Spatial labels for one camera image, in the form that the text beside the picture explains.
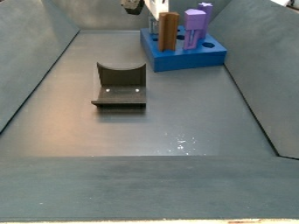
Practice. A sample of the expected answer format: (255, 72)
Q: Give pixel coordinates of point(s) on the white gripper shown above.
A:
(156, 6)

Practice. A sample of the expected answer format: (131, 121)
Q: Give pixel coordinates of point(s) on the light blue rectangle block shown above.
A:
(152, 25)

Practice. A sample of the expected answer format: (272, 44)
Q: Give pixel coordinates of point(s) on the blue shape sorting board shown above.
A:
(208, 55)

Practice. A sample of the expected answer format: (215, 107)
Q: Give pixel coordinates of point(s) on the brown notched peg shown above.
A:
(168, 21)

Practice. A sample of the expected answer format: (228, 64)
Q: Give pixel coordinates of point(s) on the purple pentagon peg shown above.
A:
(193, 23)

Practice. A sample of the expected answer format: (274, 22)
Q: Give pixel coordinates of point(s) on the purple star peg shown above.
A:
(207, 8)

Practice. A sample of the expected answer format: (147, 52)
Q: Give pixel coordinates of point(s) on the black curved holder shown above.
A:
(121, 86)

